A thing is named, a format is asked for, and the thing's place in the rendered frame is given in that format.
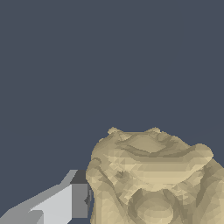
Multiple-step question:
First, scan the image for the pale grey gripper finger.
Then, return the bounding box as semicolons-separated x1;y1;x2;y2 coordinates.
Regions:
0;169;92;224

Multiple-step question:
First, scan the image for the tan lumpy sculpted figure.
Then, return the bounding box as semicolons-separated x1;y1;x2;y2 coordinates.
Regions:
85;126;224;224

